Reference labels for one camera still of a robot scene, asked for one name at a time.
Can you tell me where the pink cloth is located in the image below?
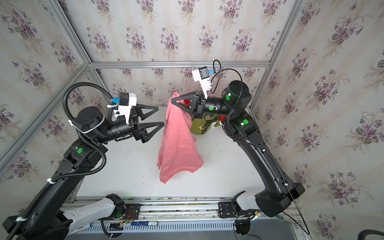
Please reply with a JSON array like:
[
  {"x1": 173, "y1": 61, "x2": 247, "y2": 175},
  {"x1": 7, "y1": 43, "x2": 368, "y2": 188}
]
[{"x1": 157, "y1": 100, "x2": 204, "y2": 184}]

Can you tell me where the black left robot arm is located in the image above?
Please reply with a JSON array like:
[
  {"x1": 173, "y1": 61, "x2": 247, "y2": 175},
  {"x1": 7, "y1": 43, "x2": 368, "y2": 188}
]
[{"x1": 3, "y1": 105, "x2": 165, "y2": 240}]

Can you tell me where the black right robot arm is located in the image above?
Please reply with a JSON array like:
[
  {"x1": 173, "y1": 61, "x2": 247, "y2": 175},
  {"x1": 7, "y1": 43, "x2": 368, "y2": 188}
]
[{"x1": 171, "y1": 81, "x2": 305, "y2": 217}]

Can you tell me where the red cloth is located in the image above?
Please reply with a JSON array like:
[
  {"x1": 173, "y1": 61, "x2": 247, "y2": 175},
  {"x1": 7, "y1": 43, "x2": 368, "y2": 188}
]
[{"x1": 183, "y1": 98, "x2": 227, "y2": 122}]

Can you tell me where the olive green cloth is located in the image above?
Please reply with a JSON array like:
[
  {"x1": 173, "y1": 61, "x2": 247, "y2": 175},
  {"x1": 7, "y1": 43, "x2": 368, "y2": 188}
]
[{"x1": 190, "y1": 115, "x2": 221, "y2": 135}]

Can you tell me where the blue white marker pen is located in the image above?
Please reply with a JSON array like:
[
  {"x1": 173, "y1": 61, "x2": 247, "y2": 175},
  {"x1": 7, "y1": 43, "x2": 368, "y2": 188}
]
[{"x1": 131, "y1": 221, "x2": 158, "y2": 227}]

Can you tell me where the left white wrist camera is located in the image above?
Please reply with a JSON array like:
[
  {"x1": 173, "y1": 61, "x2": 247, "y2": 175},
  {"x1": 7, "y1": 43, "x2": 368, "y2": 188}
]
[{"x1": 107, "y1": 92, "x2": 137, "y2": 125}]

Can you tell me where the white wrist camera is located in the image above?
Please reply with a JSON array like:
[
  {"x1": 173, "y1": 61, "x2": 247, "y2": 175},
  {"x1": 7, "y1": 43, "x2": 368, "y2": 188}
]
[
  {"x1": 192, "y1": 67, "x2": 215, "y2": 99},
  {"x1": 107, "y1": 92, "x2": 137, "y2": 125}
]

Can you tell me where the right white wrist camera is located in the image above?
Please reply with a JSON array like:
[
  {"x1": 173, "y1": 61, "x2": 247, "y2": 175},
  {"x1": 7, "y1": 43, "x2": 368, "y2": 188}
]
[{"x1": 192, "y1": 67, "x2": 215, "y2": 99}]

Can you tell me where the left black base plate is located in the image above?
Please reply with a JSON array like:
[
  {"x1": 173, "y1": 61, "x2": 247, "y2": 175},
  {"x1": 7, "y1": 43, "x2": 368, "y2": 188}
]
[{"x1": 112, "y1": 204, "x2": 141, "y2": 221}]

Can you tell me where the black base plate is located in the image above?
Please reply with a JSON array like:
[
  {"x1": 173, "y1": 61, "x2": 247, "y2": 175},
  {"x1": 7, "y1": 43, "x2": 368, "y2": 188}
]
[
  {"x1": 112, "y1": 204, "x2": 141, "y2": 221},
  {"x1": 218, "y1": 202, "x2": 259, "y2": 219}
]

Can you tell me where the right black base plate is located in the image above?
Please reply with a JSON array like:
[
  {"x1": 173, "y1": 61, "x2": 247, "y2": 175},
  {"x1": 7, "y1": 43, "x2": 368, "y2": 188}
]
[{"x1": 218, "y1": 202, "x2": 259, "y2": 219}]

